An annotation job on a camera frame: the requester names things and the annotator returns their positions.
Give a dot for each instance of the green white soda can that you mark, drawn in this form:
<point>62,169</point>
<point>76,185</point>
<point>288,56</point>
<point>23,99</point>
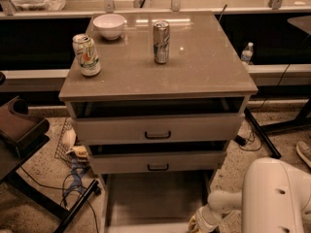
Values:
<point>86,55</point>

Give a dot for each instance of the black power adapter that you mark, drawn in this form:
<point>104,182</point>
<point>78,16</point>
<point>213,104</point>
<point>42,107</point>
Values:
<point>240,141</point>

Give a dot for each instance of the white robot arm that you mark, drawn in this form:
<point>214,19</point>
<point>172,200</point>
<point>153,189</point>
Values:
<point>275,198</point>

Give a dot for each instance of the grey drawer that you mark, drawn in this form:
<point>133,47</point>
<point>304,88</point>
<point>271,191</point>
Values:
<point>155,202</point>
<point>157,162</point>
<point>156,129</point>

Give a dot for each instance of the black table leg frame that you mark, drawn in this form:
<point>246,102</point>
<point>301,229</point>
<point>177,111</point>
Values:
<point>302,120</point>

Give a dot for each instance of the white ceramic bowl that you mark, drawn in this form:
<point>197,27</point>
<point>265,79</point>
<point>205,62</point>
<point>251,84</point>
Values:
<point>109,26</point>

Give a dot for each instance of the grey drawer cabinet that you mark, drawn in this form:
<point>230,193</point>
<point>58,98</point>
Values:
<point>203,76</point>

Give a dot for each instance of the wire mesh basket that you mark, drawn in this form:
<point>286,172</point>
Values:
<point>69,147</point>

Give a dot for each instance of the tall silver drink can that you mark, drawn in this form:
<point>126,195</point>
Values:
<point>161,41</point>

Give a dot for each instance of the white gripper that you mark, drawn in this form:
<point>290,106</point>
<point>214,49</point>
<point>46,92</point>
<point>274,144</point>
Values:
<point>204,217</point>

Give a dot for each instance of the dark chair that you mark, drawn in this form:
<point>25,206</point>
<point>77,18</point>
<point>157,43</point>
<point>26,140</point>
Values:
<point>22,135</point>

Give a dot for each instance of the white knit sneaker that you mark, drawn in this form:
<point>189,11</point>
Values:
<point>304,152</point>

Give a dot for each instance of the clear plastic water bottle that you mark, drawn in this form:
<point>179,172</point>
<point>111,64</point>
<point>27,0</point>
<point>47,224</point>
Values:
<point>247,53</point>

